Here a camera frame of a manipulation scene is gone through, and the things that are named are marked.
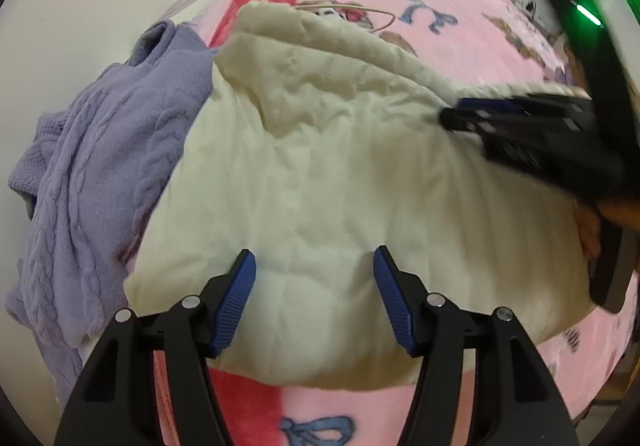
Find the person's right hand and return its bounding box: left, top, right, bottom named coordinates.
left=574, top=196, right=640, bottom=263

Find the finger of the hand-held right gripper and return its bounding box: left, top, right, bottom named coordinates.
left=457, top=95, right=593, bottom=116
left=439, top=107, right=591, bottom=139

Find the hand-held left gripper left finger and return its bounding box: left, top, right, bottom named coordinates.
left=54, top=249, right=258, bottom=446

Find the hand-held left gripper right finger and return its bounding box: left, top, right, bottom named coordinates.
left=373, top=245, right=581, bottom=446

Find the cream quilted jacket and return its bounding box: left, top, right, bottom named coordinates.
left=122, top=0, right=601, bottom=389

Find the pink printed blanket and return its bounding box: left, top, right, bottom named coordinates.
left=125, top=0, right=640, bottom=446

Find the purple knit sweater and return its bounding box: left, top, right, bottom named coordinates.
left=6, top=20, right=222, bottom=409

